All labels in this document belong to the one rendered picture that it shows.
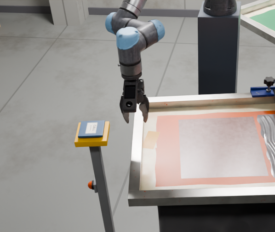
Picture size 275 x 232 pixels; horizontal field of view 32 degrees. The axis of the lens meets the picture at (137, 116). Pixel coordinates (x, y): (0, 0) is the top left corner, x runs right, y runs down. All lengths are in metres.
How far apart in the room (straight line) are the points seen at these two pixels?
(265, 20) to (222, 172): 1.23
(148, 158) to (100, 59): 2.69
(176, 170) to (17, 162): 1.85
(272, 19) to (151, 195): 1.47
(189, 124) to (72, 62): 2.60
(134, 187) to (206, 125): 0.45
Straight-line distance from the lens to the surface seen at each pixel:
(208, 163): 1.73
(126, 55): 1.56
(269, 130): 1.88
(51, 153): 3.37
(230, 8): 2.20
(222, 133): 1.86
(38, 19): 5.36
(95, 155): 1.98
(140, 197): 1.57
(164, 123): 1.92
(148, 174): 1.69
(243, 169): 1.71
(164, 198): 1.56
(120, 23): 1.68
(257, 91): 2.02
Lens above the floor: 2.12
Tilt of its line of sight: 36 degrees down
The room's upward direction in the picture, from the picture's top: 6 degrees counter-clockwise
